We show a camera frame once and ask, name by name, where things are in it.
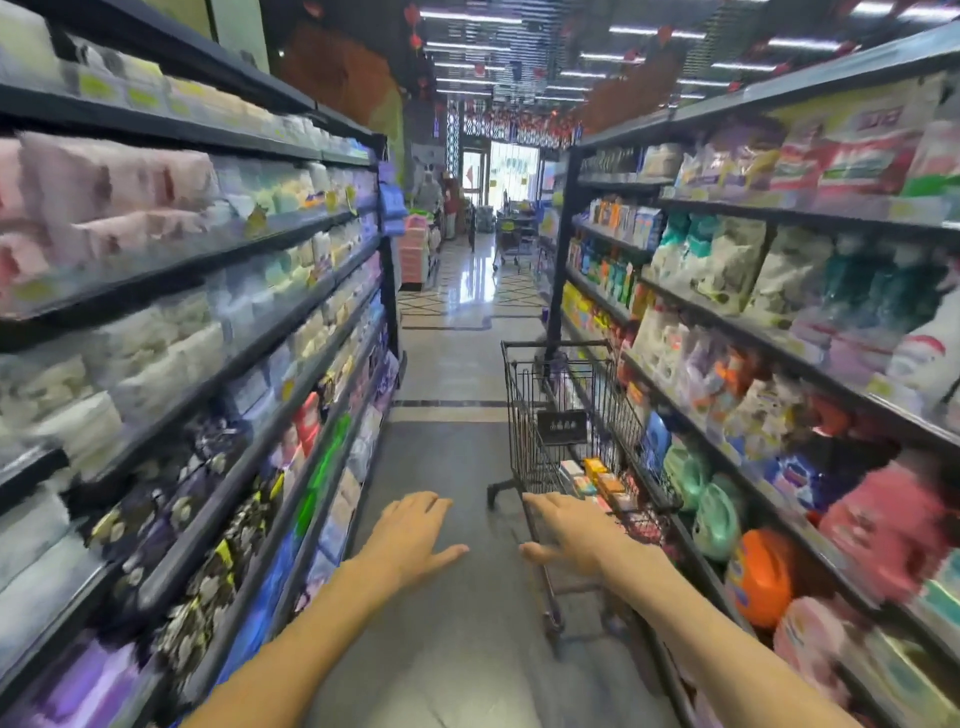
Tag person's right hand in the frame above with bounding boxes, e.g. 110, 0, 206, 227
519, 492, 648, 579

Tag person's left hand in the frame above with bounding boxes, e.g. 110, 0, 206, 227
354, 491, 471, 594

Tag person's right forearm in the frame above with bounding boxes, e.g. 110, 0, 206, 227
600, 546, 864, 728

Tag person's left forearm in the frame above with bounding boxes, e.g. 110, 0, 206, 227
182, 553, 393, 728

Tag pile of small boxes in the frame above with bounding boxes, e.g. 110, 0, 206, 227
558, 457, 640, 519

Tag black cart sign plate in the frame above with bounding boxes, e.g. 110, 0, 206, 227
537, 410, 589, 446

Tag green detergent bottle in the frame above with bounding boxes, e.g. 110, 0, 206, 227
663, 441, 712, 514

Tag teal detergent bottle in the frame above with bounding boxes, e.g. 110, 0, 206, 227
690, 482, 745, 564

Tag orange detergent bottle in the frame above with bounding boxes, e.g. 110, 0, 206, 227
724, 528, 798, 630

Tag row of dark floral packs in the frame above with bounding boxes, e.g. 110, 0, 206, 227
82, 416, 282, 691

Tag dark tissue shelving unit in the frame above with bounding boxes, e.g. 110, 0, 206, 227
0, 0, 408, 728

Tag pink detergent bottle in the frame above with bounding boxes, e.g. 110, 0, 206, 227
772, 596, 852, 710

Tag row of colourful small bottles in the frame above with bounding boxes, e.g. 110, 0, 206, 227
564, 196, 665, 335

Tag pink display stand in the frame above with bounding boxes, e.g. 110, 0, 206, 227
399, 213, 434, 292

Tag dark detergent shelving unit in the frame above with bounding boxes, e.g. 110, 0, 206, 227
543, 21, 960, 728

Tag distant shopping cart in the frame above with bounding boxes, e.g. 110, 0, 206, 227
492, 213, 540, 273

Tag pink refill pack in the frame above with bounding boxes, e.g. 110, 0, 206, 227
816, 463, 955, 605

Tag row of white refill bags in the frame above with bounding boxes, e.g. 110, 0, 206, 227
648, 213, 837, 327

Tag glass entrance door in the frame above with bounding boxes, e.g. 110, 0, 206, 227
459, 141, 543, 213

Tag row of white tissue packs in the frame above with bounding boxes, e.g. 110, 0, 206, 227
0, 288, 226, 481

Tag row of purple packs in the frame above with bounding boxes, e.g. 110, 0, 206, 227
15, 633, 144, 728

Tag row of pale green packs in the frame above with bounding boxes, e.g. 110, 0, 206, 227
213, 157, 376, 226

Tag hanging red lantern decorations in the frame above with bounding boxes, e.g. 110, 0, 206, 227
401, 3, 582, 144

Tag row of ceiling light strips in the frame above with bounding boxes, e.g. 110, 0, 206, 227
417, 0, 960, 106

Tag row of pink tissue packs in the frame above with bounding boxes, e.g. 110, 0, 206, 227
0, 131, 222, 290

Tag row of red white bags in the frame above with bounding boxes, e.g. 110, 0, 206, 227
768, 75, 960, 200

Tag black wire shopping cart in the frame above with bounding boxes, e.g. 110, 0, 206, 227
486, 339, 681, 648

